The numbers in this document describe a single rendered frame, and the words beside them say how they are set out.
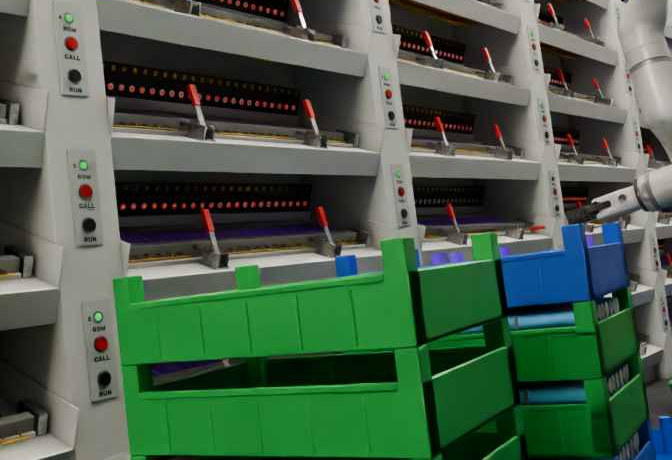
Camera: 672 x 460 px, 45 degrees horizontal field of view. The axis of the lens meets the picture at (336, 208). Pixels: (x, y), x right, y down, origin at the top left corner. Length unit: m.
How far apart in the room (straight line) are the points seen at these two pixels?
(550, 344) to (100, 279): 0.56
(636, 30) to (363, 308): 1.39
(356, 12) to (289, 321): 1.05
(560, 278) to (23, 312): 0.61
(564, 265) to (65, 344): 0.59
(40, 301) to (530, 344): 0.57
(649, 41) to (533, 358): 1.12
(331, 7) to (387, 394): 1.15
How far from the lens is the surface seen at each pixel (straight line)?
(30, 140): 1.06
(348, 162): 1.48
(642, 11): 1.90
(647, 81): 1.88
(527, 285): 0.90
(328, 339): 0.63
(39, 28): 1.11
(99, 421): 1.08
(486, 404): 0.71
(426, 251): 1.63
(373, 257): 1.48
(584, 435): 0.90
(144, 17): 1.22
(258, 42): 1.37
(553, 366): 0.90
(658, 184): 1.83
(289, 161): 1.36
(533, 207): 2.16
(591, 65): 2.89
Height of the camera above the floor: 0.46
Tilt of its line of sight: 5 degrees up
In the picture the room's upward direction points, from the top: 7 degrees counter-clockwise
